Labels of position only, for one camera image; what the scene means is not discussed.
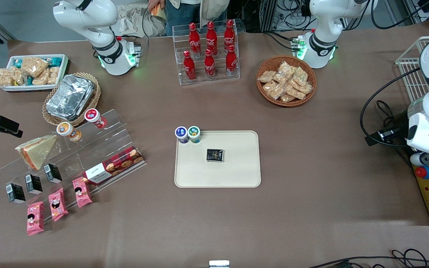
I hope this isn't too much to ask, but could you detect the triangle sandwich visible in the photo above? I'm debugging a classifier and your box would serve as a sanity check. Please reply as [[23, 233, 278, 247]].
[[15, 134, 58, 170]]

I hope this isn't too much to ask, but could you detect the beige plastic tray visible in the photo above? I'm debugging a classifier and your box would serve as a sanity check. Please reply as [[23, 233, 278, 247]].
[[174, 130, 262, 188]]

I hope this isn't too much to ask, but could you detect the round wicker basket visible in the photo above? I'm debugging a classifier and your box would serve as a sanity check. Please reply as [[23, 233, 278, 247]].
[[256, 55, 317, 108]]

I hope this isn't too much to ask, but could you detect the red cola bottle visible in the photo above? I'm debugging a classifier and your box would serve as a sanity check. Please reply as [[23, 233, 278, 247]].
[[223, 19, 236, 53], [183, 51, 197, 82], [206, 21, 218, 57], [188, 22, 202, 58], [225, 45, 238, 77], [204, 49, 216, 80]]

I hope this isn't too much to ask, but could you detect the small black snack packet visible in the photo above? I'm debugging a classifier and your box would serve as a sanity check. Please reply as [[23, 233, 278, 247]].
[[206, 149, 225, 163]]

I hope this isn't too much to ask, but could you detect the green lid yogurt cup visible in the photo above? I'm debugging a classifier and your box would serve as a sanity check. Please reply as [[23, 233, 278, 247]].
[[187, 126, 202, 144]]

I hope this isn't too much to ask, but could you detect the blue lid yogurt cup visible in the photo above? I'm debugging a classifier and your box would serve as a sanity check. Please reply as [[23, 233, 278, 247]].
[[175, 126, 189, 144]]

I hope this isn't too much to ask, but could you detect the clear acrylic bottle rack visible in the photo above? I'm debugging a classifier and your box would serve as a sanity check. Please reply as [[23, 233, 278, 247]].
[[172, 19, 241, 86]]

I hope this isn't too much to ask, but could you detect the person in blue jeans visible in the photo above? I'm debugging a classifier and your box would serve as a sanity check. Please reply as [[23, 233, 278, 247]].
[[147, 0, 231, 28]]

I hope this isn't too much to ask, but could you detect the red tartan cookie box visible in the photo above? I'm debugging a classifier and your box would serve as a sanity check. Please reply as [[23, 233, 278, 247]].
[[82, 146, 145, 186]]

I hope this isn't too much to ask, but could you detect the clear acrylic stepped display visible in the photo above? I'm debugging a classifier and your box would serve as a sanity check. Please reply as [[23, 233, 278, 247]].
[[0, 108, 147, 209]]

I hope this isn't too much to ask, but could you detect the crumpled beige paper bag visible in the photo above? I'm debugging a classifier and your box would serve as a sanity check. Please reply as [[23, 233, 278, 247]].
[[112, 4, 167, 38]]

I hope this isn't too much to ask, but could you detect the red lid yogurt cup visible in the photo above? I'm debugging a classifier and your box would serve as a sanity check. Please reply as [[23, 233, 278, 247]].
[[84, 108, 108, 129]]

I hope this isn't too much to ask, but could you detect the oval wicker basket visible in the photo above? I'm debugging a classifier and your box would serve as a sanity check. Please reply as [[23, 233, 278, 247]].
[[42, 72, 102, 127]]

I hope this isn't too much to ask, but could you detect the pink cartoon snack packet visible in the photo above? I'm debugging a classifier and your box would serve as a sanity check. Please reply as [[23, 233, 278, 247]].
[[48, 187, 69, 222], [26, 201, 45, 236], [71, 176, 93, 208]]

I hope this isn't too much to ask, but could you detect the aluminium foil container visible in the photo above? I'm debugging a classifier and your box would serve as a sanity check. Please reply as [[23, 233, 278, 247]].
[[46, 73, 96, 121]]

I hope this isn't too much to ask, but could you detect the orange lid yogurt cup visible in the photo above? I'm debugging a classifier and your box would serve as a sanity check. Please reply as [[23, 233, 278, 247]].
[[56, 121, 82, 142]]

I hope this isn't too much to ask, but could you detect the small black drink carton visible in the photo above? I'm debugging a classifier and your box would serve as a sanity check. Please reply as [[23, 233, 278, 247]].
[[43, 163, 63, 184], [6, 183, 26, 204], [25, 173, 44, 195]]

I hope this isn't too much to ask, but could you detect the puffed rice bar packet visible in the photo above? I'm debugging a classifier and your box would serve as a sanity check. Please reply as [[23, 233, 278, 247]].
[[32, 69, 51, 86], [0, 68, 14, 88], [20, 56, 50, 78], [47, 66, 61, 86], [11, 67, 27, 86]]

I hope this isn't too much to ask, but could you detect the white rectangular snack bin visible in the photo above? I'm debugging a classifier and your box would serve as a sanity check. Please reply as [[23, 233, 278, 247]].
[[0, 54, 69, 92]]

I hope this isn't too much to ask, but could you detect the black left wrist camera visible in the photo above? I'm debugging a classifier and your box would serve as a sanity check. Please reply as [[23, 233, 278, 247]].
[[365, 126, 409, 147]]

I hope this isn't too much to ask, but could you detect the black coiled cable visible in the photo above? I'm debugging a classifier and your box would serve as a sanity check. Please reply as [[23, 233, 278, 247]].
[[376, 100, 397, 128]]

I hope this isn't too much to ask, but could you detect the white wire rack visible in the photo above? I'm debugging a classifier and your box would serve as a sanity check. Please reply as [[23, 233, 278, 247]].
[[395, 36, 429, 103]]

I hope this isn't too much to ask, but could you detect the black left wrist camera cable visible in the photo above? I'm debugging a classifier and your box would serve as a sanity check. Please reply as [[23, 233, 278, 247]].
[[359, 66, 422, 148]]

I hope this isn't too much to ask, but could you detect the black floor cable bundle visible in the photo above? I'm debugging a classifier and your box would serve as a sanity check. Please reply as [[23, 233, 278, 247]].
[[307, 248, 429, 268]]

